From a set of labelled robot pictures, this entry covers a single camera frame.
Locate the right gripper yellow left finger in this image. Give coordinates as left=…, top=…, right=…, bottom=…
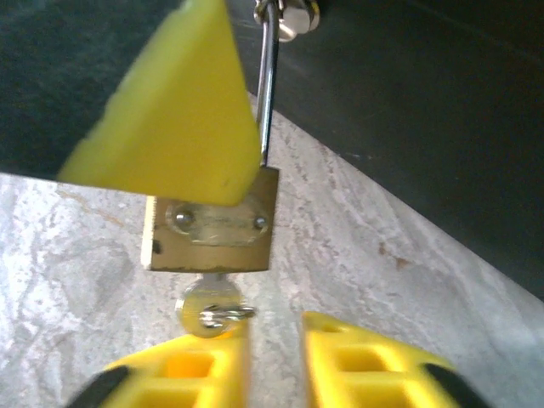
left=70, top=322, right=254, bottom=408

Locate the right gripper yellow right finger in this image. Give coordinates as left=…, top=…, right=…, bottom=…
left=300, top=310, right=490, bottom=408

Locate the small silver key ring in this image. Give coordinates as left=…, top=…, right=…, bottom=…
left=198, top=303, right=258, bottom=330

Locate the small silver key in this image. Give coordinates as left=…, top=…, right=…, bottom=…
left=174, top=271, right=243, bottom=340

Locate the brass padlock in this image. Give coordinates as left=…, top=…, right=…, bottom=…
left=140, top=0, right=282, bottom=274

